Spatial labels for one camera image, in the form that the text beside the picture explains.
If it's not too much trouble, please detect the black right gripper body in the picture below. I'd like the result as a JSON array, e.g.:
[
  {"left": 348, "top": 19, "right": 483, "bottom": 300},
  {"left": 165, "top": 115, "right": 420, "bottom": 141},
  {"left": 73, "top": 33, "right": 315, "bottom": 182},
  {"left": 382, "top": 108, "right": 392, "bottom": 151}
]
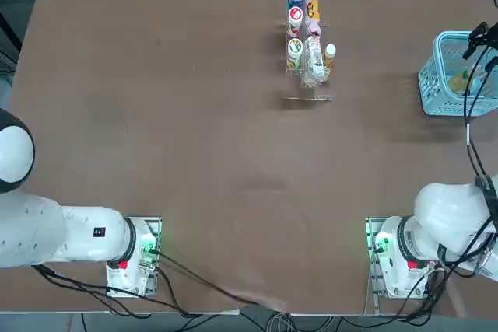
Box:
[{"left": 468, "top": 23, "right": 492, "bottom": 48}]

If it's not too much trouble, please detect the yellow juice bottle white cap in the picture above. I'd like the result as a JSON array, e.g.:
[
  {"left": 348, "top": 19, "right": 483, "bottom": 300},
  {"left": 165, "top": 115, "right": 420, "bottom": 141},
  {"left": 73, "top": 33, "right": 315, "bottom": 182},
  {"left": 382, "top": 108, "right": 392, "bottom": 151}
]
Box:
[
  {"left": 447, "top": 69, "right": 486, "bottom": 94},
  {"left": 321, "top": 44, "right": 337, "bottom": 76}
]

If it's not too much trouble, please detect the light blue plastic basket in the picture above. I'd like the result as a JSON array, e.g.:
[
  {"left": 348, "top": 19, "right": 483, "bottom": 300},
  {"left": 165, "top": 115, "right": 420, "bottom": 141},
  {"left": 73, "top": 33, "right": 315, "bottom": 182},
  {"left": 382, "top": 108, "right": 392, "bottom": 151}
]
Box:
[{"left": 418, "top": 31, "right": 498, "bottom": 117}]

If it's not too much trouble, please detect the clear acrylic tiered shelf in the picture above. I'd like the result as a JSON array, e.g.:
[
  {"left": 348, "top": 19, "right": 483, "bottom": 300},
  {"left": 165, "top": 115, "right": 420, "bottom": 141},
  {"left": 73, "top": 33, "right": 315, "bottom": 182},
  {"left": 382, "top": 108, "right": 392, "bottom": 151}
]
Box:
[{"left": 280, "top": 0, "right": 335, "bottom": 102}]

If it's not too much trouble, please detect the white bear biscuit packet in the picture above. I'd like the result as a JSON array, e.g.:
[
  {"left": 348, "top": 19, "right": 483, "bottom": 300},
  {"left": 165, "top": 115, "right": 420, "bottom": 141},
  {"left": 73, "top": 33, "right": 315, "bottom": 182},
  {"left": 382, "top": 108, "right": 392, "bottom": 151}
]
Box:
[{"left": 304, "top": 35, "right": 328, "bottom": 82}]

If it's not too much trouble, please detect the strawberry snack packet yellow label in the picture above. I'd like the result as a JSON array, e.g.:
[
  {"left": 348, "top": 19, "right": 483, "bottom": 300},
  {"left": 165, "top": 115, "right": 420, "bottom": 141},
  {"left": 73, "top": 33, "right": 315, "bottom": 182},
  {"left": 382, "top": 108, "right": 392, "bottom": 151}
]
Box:
[{"left": 304, "top": 0, "right": 322, "bottom": 37}]

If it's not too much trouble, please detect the green canister white lid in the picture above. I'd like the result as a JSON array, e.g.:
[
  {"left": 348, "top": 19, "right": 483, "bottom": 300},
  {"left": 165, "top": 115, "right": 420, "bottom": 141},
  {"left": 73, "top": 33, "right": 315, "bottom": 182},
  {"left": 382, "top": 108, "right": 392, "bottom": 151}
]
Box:
[{"left": 286, "top": 38, "right": 304, "bottom": 68}]

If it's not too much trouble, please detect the white canister red lid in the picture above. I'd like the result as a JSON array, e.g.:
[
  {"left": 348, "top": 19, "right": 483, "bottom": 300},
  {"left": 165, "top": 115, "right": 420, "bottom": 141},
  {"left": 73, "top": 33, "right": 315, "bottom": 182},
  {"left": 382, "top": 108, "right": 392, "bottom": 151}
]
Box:
[{"left": 287, "top": 7, "right": 304, "bottom": 37}]

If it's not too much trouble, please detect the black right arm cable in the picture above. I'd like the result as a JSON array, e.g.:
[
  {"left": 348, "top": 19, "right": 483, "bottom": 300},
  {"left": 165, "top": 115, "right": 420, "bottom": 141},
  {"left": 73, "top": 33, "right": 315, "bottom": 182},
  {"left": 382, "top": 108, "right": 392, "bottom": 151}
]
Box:
[{"left": 461, "top": 46, "right": 498, "bottom": 193}]

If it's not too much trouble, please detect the black left arm base cable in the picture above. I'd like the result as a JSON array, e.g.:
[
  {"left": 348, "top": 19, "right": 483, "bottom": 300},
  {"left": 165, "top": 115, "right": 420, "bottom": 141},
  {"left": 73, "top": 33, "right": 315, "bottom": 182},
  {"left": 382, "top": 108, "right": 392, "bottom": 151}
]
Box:
[{"left": 153, "top": 248, "right": 281, "bottom": 309}]

